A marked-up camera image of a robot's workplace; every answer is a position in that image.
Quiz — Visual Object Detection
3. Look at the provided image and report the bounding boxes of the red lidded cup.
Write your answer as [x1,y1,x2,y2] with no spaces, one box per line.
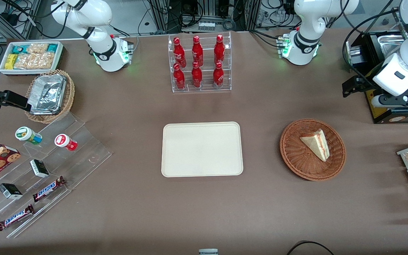
[54,134,78,152]

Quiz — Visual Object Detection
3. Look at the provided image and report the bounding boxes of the red cola bottle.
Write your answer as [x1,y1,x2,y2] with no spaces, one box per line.
[173,63,186,90]
[214,34,226,66]
[191,61,203,88]
[191,35,204,67]
[212,61,225,88]
[173,37,187,68]

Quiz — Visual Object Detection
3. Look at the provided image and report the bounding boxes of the black hot food display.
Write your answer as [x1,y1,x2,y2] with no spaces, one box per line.
[345,30,408,124]

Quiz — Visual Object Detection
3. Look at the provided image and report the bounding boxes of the small rice cracker bag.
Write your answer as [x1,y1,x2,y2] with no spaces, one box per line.
[27,43,49,54]

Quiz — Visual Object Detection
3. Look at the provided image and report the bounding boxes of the black looped cable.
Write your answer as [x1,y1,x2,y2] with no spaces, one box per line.
[286,240,336,255]

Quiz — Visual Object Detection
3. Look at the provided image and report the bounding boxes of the steel food pan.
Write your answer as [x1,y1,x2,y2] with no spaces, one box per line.
[378,33,408,59]

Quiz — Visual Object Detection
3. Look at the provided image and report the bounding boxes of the clear acrylic bottle rack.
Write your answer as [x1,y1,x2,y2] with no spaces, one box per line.
[168,32,232,94]

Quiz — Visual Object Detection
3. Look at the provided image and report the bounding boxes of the light wicker basket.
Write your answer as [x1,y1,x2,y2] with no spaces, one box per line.
[25,69,75,124]

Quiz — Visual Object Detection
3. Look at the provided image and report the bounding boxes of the green lidded cup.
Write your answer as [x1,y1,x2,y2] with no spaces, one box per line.
[15,126,43,145]

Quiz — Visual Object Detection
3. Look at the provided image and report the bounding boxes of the large rice cracker bag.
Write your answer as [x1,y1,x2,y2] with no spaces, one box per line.
[14,53,55,70]

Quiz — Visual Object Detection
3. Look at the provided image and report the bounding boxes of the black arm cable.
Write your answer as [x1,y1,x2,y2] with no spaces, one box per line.
[342,8,403,85]

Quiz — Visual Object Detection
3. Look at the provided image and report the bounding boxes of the clear acrylic stepped stand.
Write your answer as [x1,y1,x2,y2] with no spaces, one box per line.
[0,111,113,239]

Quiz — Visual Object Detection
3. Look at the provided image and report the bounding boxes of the silver foil containers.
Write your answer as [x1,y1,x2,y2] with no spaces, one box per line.
[28,74,67,115]

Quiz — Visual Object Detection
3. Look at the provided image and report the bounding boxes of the beige plastic tray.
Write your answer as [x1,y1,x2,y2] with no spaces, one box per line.
[161,121,244,177]

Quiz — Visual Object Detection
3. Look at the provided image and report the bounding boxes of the small black box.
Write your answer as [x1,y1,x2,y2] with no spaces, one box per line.
[0,183,23,200]
[29,159,50,179]

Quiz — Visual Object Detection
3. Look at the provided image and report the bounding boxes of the triangular sandwich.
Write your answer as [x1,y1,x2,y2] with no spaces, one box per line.
[299,129,330,162]

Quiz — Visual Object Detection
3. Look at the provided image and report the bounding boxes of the white snack bin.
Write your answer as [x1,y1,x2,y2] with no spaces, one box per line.
[0,41,64,75]

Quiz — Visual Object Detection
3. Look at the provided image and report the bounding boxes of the snickers bar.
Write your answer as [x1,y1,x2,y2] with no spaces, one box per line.
[32,176,66,203]
[0,204,35,232]

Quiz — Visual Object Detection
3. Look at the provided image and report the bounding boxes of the round brown wicker basket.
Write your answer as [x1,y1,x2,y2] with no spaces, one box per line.
[279,118,347,182]

